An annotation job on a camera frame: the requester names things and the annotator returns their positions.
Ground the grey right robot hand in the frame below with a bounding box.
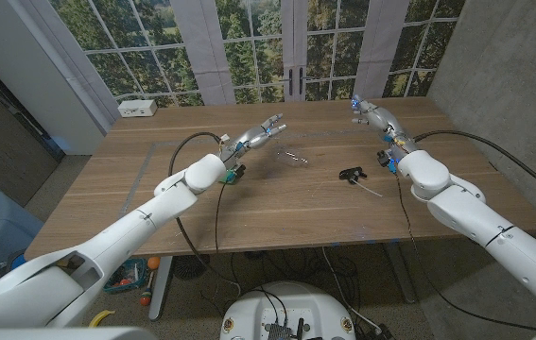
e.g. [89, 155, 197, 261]
[350, 93, 418, 160]

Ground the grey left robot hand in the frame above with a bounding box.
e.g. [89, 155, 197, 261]
[219, 112, 288, 168]

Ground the black trigger spray head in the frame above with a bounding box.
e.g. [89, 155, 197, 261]
[337, 166, 385, 198]

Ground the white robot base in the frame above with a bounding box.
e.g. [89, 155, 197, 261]
[219, 280, 356, 340]

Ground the white power strip box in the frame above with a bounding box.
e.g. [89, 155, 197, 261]
[117, 99, 159, 118]

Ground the black round fan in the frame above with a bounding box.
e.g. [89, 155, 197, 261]
[171, 253, 211, 281]

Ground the grey table leg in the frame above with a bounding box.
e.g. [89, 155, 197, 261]
[385, 243, 418, 305]

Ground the white table leg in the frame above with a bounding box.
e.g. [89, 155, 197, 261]
[147, 255, 174, 322]

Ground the teal toy basket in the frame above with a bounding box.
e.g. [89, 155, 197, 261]
[102, 258, 148, 295]

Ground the colourful toy maraca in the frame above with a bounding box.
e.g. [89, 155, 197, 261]
[138, 271, 155, 307]

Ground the yellow toy banana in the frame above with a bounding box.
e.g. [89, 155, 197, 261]
[88, 309, 116, 329]

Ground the white robot torso shell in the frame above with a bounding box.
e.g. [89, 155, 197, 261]
[0, 326, 158, 340]

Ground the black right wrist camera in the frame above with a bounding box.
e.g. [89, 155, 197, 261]
[376, 149, 399, 174]

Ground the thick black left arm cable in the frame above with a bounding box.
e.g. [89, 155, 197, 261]
[167, 131, 243, 298]

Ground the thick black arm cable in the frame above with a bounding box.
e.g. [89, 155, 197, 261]
[412, 130, 536, 205]
[167, 131, 243, 298]

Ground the thin black left wrist cable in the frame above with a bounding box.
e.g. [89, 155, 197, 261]
[214, 182, 226, 254]

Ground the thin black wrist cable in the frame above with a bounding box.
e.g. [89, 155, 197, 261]
[214, 182, 226, 254]
[393, 173, 536, 332]

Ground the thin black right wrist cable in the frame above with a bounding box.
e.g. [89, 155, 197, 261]
[393, 173, 536, 332]

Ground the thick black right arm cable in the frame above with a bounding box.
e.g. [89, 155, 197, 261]
[412, 130, 536, 205]

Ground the white floor cable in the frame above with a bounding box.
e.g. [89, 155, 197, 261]
[320, 246, 383, 332]

